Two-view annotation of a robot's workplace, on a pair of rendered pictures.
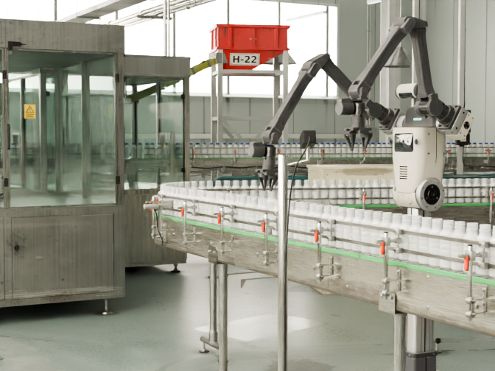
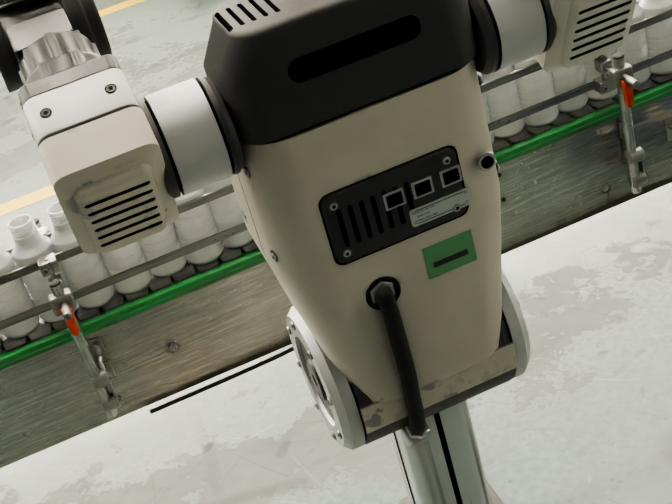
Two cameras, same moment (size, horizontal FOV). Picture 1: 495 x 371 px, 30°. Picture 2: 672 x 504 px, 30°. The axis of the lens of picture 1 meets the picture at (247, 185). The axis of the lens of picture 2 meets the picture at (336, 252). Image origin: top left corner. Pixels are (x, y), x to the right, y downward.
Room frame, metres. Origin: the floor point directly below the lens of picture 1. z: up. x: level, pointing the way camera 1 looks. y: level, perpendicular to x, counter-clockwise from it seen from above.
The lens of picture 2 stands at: (4.60, -1.83, 1.96)
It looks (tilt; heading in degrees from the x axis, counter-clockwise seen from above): 31 degrees down; 106
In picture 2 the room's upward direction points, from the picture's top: 16 degrees counter-clockwise
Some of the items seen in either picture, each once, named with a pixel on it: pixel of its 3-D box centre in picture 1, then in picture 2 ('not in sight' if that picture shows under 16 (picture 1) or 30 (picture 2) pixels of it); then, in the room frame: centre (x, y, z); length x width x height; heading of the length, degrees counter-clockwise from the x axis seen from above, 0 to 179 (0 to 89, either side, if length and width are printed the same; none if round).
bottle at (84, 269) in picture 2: (335, 226); (78, 253); (3.80, -0.36, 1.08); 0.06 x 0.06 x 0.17
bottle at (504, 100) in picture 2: (255, 213); (497, 84); (4.42, -0.04, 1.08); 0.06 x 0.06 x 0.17
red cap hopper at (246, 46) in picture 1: (248, 140); not in sight; (11.48, -0.02, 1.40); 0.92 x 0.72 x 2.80; 100
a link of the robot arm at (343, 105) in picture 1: (350, 101); not in sight; (3.90, -0.43, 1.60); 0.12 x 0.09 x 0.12; 118
